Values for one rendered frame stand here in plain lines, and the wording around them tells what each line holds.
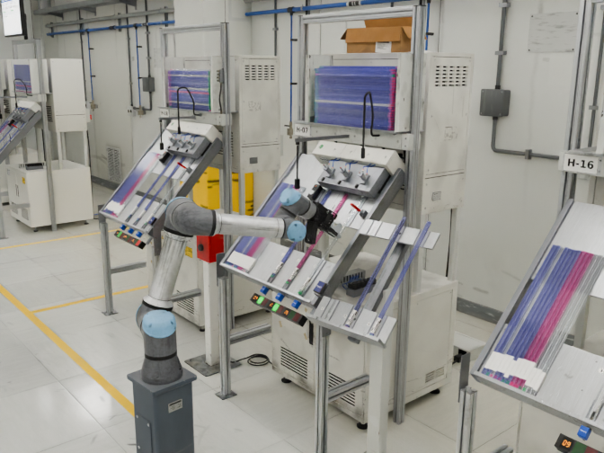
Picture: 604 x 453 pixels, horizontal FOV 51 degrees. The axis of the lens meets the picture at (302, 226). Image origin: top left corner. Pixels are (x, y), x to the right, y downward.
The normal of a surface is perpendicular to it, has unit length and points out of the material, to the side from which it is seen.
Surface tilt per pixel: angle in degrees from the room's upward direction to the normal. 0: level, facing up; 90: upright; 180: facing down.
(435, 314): 90
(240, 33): 90
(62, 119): 90
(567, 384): 44
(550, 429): 90
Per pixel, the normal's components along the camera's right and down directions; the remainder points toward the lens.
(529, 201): -0.77, 0.13
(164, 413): 0.70, 0.18
